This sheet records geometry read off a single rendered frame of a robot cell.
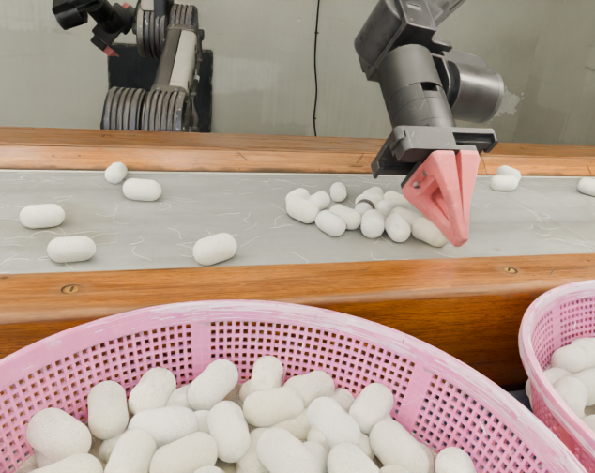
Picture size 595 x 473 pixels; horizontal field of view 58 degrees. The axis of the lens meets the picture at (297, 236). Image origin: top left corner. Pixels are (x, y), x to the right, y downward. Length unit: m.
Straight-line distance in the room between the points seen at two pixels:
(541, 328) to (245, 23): 2.29
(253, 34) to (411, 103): 2.08
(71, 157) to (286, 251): 0.31
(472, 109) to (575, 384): 0.32
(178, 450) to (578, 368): 0.25
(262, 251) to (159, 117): 0.45
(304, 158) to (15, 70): 2.03
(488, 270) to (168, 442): 0.26
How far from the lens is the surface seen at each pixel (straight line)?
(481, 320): 0.40
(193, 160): 0.67
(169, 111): 0.87
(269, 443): 0.26
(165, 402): 0.29
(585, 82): 2.85
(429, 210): 0.50
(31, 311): 0.33
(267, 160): 0.68
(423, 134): 0.48
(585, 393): 0.36
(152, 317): 0.31
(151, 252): 0.44
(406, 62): 0.55
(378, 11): 0.59
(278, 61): 2.60
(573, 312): 0.42
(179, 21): 1.12
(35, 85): 2.61
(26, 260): 0.44
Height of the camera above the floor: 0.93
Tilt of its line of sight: 22 degrees down
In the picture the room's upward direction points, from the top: 6 degrees clockwise
